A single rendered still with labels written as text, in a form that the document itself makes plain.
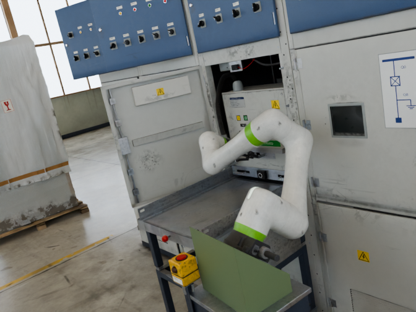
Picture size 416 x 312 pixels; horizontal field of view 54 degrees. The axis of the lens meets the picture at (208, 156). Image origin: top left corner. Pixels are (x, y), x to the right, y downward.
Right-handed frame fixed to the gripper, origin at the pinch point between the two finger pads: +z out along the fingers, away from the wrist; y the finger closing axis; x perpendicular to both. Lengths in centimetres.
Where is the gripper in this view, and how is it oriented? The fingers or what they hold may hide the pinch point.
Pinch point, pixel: (253, 155)
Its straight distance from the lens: 236.9
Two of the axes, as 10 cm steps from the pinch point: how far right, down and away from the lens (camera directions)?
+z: 7.3, 2.1, 6.5
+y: -2.0, 9.8, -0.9
